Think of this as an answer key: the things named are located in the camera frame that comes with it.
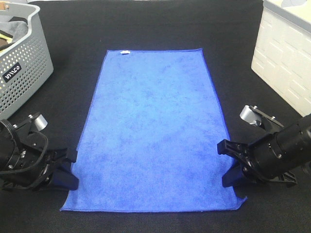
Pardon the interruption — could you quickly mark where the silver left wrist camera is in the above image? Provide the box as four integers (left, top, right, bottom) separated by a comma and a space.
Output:
33, 113, 48, 132

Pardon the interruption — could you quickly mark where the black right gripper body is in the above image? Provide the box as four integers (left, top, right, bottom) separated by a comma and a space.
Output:
244, 121, 298, 186

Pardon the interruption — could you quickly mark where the blue microfiber towel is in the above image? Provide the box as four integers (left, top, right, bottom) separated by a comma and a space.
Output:
62, 49, 245, 213

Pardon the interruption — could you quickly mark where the black basket brand label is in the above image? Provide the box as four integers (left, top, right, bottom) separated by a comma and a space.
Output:
2, 63, 21, 83

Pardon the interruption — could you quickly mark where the grey towel in basket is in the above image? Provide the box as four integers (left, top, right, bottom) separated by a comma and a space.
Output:
0, 21, 28, 43

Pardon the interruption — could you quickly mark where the grey perforated plastic basket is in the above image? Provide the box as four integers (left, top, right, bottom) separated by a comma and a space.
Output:
0, 1, 53, 119

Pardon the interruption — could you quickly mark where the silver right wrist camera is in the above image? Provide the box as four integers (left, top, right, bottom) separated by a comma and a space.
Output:
240, 105, 261, 126

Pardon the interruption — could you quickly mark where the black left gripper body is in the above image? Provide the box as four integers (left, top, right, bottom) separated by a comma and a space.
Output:
1, 116, 67, 191

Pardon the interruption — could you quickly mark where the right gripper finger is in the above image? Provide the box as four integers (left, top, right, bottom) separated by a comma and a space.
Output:
222, 164, 252, 187
217, 139, 247, 158

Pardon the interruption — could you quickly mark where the white plastic storage box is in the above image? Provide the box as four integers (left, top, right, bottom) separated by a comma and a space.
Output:
251, 0, 311, 116

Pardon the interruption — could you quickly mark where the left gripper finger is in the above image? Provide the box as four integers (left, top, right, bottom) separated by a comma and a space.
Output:
47, 166, 79, 191
54, 148, 77, 163

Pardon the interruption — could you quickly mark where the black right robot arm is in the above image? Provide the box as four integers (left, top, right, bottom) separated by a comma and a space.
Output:
217, 116, 311, 187

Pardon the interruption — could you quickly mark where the brown cloth in basket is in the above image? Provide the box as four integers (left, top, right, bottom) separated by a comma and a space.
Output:
0, 38, 11, 51

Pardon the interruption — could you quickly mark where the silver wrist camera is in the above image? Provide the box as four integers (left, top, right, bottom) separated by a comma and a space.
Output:
33, 113, 48, 132
240, 105, 261, 126

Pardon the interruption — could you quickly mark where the yellow cloth in basket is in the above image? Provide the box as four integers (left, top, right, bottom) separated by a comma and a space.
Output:
0, 33, 13, 43

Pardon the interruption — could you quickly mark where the black tablecloth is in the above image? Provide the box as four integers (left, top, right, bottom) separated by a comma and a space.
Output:
0, 0, 311, 233

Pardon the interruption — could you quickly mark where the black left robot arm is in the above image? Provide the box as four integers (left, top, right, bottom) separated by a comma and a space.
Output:
0, 114, 79, 191

